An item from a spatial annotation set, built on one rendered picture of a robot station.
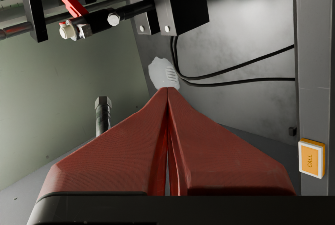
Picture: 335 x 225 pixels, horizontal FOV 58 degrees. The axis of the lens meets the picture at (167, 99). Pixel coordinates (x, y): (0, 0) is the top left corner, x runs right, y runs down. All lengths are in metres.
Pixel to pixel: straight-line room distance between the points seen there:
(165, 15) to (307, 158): 0.29
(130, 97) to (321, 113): 0.54
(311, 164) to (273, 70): 0.19
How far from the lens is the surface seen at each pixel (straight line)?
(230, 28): 0.59
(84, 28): 0.39
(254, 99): 0.62
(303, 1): 0.38
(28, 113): 0.72
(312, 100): 0.42
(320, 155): 0.44
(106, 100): 0.41
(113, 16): 0.42
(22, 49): 0.70
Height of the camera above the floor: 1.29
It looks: 34 degrees down
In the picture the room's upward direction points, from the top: 121 degrees counter-clockwise
